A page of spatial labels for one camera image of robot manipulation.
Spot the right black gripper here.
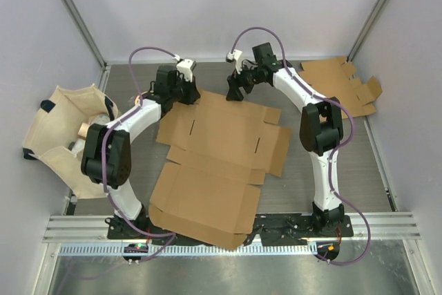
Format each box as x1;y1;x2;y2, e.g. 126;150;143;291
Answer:
225;60;261;102

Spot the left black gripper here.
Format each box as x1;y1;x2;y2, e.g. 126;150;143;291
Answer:
170;74;200;106

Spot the large brown cardboard box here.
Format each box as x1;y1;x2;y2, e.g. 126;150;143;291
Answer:
148;91;292;250

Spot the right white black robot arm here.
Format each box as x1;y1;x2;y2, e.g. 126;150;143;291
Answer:
226;43;345;236

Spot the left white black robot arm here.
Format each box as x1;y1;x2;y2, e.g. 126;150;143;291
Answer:
81;59;200;239

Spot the cardboard tube in bag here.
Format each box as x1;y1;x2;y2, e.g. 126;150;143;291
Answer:
77;122;90;139

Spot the beige canvas tote bag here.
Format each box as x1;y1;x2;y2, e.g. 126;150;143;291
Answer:
23;85;119;199

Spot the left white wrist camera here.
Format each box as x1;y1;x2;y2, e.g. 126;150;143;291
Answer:
173;55;197;82

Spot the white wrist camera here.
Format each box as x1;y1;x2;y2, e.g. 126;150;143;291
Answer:
173;55;197;82
225;49;243;74

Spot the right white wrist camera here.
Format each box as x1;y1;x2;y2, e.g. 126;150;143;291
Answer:
225;49;243;74

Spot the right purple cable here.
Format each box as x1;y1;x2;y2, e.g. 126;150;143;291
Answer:
229;26;373;268

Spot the purple cable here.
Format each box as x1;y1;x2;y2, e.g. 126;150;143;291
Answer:
229;26;373;268
102;46;182;261

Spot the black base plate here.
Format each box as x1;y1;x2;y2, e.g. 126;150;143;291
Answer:
105;213;354;247

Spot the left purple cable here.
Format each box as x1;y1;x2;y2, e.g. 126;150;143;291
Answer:
102;46;182;261

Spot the white slotted cable duct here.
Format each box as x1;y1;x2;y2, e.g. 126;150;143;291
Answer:
59;241;317;257

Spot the left aluminium frame post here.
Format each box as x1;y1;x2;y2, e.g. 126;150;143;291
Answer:
61;0;107;70

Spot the aluminium frame post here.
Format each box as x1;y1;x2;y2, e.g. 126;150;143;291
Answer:
61;0;107;70
347;0;389;61

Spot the right aluminium frame post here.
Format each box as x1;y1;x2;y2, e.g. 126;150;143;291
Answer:
347;0;389;61

